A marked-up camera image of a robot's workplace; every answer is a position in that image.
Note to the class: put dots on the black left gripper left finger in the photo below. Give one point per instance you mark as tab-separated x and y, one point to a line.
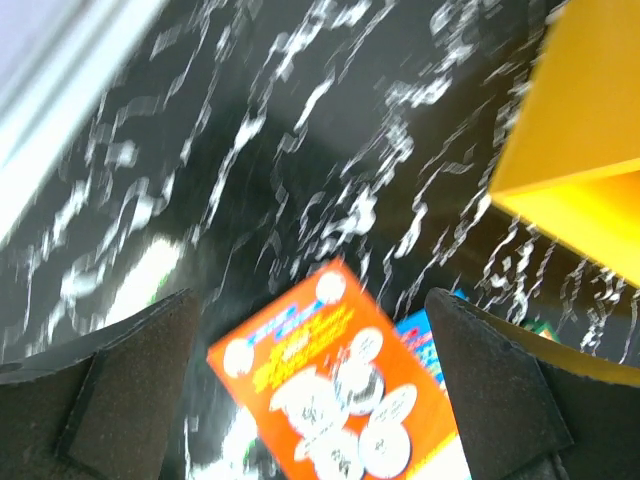
100	406

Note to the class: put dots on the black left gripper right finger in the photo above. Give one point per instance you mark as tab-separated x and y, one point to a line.
531	408

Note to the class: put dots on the light blue treehouse book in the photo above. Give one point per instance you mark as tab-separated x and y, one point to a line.
416	334

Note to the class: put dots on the orange treehouse book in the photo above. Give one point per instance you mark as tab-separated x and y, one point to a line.
333	390

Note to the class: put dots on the green treehouse book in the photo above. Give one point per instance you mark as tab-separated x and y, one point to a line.
540	328

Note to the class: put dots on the yellow wooden shelf cabinet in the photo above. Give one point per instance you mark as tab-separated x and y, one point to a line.
571	162

